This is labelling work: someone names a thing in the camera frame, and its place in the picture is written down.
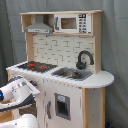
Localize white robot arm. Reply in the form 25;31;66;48
0;75;40;128

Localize wooden toy kitchen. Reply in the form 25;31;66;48
5;9;115;128

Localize metal toy sink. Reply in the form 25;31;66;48
52;67;92;81

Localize black toy faucet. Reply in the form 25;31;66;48
76;50;94;70

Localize black toy stovetop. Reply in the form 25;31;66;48
19;61;56;73

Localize right stove knob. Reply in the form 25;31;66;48
30;80;38;87

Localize grey toy dishwasher panel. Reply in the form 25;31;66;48
55;93;71;120

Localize toy microwave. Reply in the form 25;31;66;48
54;14;92;33

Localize grey range hood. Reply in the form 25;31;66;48
25;14;54;34

